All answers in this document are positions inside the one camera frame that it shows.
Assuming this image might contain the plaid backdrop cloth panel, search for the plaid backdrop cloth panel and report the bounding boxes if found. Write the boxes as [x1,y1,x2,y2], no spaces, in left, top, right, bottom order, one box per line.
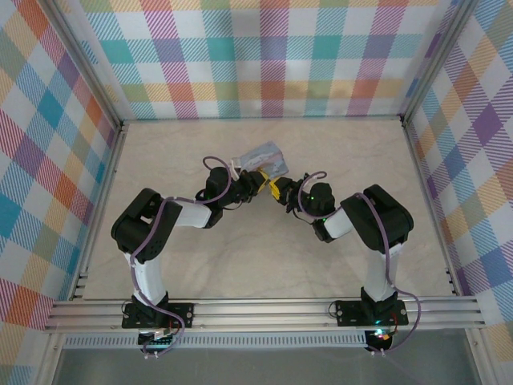
[0,0,121,334]
[406,0,513,385]
[78,0,446,121]

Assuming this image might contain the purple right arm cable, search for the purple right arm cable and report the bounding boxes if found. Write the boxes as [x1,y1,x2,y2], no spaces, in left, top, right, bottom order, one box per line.
[298,171,424,356]

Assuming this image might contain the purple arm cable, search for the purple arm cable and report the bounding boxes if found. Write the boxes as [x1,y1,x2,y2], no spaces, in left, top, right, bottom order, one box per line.
[298,171,424,356]
[130,155,241,360]

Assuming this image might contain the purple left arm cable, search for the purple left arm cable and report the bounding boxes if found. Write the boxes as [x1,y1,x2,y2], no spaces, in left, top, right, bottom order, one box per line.
[130,155,241,360]

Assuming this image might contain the thin aluminium floor rail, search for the thin aluminium floor rail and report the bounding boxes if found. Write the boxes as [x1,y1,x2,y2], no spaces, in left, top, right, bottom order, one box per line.
[119,113,406,124]

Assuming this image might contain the aluminium side rail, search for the aluminium side rail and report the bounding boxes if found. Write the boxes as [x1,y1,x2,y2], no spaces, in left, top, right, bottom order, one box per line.
[71,120,130,302]
[399,115,462,298]

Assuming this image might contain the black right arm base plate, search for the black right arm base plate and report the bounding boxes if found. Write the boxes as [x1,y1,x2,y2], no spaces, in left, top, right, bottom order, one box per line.
[334,298,410,326]

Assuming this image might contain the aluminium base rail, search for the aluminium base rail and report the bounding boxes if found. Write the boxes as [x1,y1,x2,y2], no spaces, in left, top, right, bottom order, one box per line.
[42,294,486,333]

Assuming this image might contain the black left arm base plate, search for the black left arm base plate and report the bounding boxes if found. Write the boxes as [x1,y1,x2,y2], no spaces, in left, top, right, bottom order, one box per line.
[121,302,196,330]

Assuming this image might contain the grey slotted cable duct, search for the grey slotted cable duct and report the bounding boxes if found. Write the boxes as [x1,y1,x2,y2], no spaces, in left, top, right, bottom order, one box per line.
[63,330,368,349]

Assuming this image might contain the aluminium corner post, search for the aluminium corner post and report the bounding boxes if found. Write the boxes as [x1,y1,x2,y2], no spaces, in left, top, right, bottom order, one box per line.
[399,0,482,126]
[46,0,126,126]

